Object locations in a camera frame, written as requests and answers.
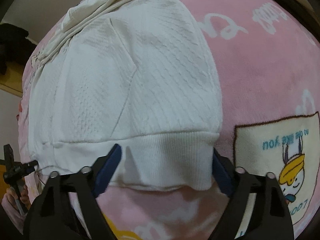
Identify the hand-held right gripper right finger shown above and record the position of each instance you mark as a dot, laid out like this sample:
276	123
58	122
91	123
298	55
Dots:
222	172

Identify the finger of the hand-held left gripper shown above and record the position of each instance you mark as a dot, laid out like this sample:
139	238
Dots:
23	167

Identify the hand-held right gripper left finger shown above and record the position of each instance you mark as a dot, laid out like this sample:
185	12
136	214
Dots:
106	172

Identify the white printed zip hoodie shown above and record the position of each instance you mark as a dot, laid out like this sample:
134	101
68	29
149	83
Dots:
125	80

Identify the person's left forearm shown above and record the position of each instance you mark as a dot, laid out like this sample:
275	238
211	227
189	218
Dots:
10	222

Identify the person's left hand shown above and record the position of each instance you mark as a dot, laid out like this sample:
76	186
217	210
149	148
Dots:
9	200

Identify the yellow wooden door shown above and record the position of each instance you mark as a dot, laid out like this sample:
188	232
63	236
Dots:
10	86

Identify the pink printed blanket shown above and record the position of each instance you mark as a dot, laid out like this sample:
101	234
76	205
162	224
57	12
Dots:
255	75

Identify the black hanging jacket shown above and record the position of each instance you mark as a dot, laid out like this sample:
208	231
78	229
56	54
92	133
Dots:
12	45

